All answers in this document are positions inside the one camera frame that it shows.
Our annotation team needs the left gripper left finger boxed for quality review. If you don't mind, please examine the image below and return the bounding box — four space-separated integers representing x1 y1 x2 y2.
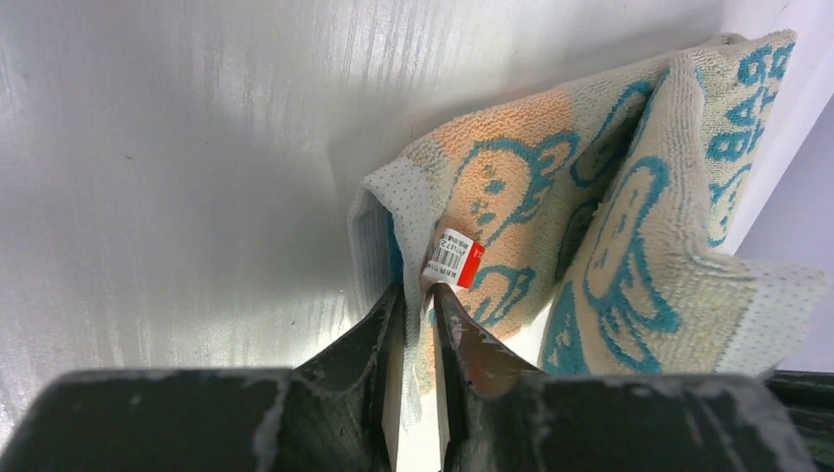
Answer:
1 284 405 471

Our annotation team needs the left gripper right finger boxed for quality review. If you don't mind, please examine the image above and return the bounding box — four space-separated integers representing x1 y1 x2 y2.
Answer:
431 284 816 471

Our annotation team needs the blue bunny pattern towel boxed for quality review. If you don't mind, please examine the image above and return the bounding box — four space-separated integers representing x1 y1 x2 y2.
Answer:
348 30 830 427

